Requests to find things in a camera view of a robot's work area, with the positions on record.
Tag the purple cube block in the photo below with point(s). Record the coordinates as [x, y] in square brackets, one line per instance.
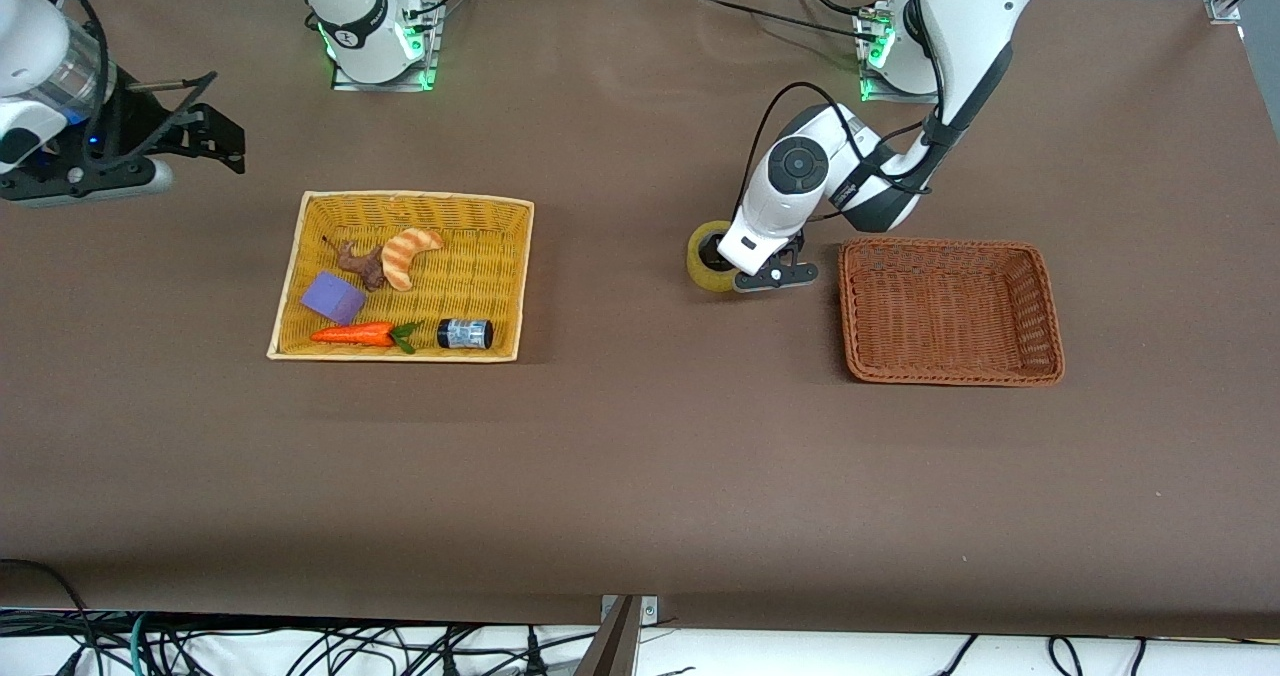
[332, 298]

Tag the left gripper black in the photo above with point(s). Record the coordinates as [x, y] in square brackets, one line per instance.
[712, 251]

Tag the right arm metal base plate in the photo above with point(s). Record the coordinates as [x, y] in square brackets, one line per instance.
[385, 84]

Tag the brown toy lion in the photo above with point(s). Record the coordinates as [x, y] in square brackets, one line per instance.
[362, 264]

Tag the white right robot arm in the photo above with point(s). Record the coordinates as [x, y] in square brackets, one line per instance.
[350, 1]

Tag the silver metal table bracket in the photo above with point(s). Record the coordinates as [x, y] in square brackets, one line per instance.
[648, 609]

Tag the orange toy carrot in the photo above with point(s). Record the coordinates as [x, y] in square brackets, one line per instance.
[350, 335]

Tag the clear yellowish tape roll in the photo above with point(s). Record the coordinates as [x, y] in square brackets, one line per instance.
[700, 274]

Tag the small jar with black lid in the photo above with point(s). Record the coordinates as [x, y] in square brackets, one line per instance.
[465, 335]

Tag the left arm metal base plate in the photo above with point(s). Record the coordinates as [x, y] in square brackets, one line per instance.
[890, 95]

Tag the yellow woven rectangular basket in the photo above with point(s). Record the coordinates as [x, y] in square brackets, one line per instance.
[470, 231]

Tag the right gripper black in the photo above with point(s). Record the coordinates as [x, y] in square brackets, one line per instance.
[137, 119]

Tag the brown angled beam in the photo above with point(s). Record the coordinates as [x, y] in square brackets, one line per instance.
[612, 646]

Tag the striped toy croissant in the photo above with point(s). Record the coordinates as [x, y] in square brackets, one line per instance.
[402, 254]

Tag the brown table mat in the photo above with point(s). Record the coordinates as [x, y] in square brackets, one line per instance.
[640, 456]

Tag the brown wicker rectangular basket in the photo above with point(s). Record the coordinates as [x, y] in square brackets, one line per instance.
[945, 311]

